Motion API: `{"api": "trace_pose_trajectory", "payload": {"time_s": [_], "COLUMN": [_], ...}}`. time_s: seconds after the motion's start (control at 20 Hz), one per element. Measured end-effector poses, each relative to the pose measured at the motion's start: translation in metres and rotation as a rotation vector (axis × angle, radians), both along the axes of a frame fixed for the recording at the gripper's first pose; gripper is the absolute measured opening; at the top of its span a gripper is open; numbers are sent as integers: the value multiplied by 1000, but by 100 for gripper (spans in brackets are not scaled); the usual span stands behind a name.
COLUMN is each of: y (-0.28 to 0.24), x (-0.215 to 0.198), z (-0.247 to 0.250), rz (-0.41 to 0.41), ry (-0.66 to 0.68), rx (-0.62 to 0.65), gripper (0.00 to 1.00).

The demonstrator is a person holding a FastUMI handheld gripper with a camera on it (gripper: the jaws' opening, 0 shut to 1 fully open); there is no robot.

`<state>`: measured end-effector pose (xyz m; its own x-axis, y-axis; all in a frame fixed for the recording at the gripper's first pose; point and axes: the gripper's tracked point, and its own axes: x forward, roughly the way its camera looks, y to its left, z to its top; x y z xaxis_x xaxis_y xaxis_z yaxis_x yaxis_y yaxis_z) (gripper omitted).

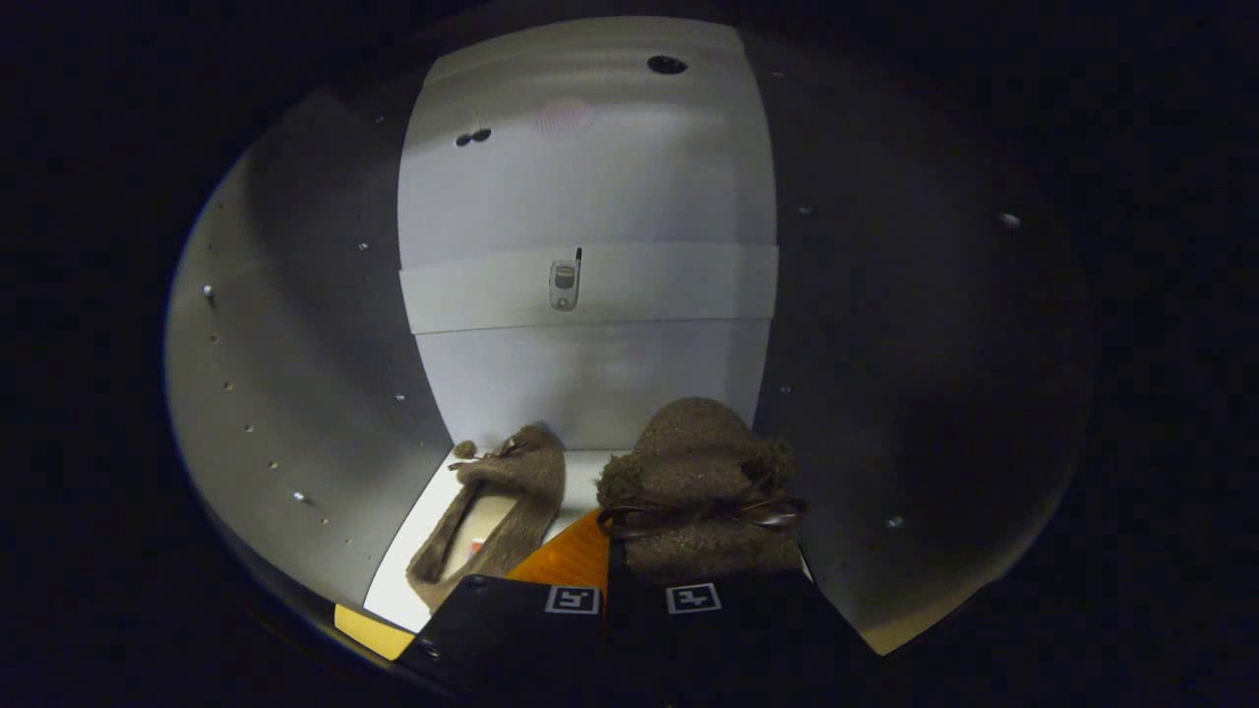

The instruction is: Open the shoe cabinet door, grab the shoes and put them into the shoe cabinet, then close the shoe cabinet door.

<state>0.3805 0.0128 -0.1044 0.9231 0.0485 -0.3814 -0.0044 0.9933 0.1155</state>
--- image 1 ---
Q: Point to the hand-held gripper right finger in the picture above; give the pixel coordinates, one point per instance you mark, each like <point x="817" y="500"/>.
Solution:
<point x="738" y="629"/>

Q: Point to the brown fuzzy shoe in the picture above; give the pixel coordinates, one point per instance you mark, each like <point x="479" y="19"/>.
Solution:
<point x="698" y="452"/>
<point x="521" y="482"/>

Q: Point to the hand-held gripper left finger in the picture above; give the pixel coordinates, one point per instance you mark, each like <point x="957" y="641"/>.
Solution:
<point x="511" y="629"/>

